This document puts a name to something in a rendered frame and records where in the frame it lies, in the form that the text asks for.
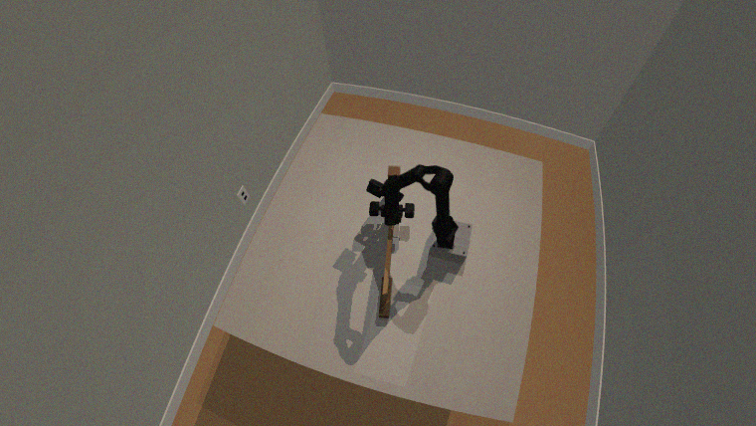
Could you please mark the long brown wooden rail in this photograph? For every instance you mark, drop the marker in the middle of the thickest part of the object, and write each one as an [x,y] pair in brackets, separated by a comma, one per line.
[388,263]

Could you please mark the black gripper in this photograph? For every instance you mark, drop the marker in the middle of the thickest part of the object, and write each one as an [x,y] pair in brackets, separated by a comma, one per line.
[375,208]

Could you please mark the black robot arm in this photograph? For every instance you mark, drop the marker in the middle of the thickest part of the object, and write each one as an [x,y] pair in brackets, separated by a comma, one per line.
[443,224]

